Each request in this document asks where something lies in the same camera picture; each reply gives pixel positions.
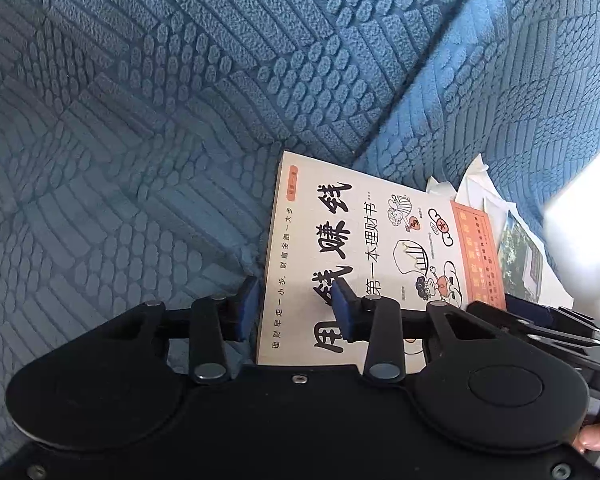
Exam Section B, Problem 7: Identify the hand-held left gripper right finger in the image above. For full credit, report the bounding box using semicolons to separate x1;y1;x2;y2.
331;277;506;386

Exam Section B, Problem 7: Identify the photo brochure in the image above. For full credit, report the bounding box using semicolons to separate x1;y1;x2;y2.
496;209;576;308

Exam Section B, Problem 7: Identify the white cartoon book orange band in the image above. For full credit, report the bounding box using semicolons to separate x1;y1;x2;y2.
256;151;509;375

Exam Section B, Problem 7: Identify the blue textured sofa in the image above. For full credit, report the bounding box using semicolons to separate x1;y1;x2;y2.
0;0;600;466

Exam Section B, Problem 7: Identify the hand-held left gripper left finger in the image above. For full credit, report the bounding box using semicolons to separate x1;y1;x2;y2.
100;275;261;386

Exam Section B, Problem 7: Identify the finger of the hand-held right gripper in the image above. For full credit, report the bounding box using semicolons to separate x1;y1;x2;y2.
467;301;600;368
505;294;600;333

